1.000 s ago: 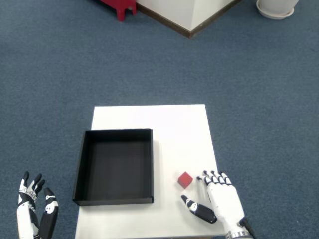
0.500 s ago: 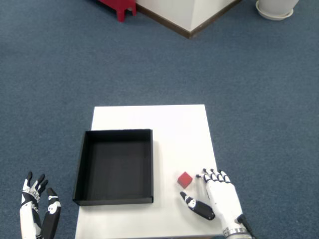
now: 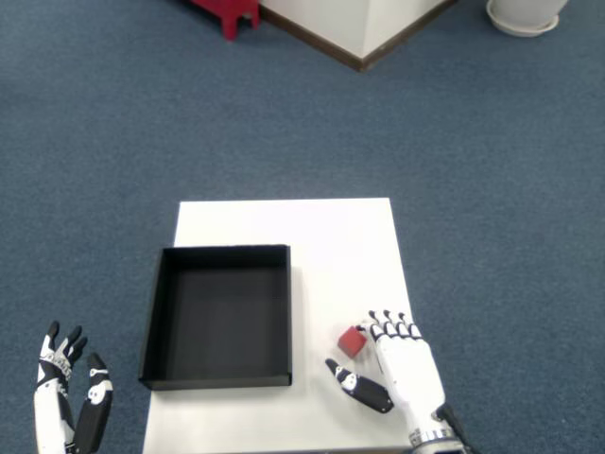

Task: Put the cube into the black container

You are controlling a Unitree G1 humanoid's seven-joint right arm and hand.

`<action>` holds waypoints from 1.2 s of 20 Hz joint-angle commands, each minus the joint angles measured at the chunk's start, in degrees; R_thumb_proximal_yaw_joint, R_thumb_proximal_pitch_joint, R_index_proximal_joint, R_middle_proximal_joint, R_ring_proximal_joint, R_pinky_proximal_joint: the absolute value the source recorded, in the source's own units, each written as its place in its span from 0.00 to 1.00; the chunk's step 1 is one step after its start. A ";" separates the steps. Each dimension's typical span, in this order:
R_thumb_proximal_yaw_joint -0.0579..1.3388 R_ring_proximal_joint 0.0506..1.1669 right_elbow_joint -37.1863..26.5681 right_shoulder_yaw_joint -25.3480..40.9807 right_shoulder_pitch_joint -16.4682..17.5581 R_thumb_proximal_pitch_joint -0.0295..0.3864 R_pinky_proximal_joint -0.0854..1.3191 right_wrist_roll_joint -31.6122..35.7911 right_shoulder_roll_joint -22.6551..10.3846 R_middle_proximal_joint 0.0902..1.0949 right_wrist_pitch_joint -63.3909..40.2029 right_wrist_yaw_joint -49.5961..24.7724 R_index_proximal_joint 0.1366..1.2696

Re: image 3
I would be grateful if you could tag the white pot saucer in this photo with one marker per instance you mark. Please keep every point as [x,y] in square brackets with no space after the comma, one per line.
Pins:
[522,30]

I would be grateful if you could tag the black open box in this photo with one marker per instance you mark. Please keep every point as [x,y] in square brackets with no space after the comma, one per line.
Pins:
[222,321]

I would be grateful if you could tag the white plant pot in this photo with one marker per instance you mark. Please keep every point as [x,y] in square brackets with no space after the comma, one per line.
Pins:
[527,9]

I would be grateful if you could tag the brown wall baseboard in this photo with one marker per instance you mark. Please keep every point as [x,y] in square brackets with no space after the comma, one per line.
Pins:
[363,64]

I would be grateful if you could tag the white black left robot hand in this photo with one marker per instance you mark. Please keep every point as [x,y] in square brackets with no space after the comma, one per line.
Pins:
[47,421]

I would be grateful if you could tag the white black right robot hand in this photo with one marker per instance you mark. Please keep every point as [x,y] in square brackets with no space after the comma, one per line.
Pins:
[409,373]

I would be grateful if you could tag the red cube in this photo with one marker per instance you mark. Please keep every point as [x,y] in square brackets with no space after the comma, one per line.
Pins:
[350,341]

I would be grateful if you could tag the red plastic stool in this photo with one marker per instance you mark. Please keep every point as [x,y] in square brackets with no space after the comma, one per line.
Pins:
[231,12]

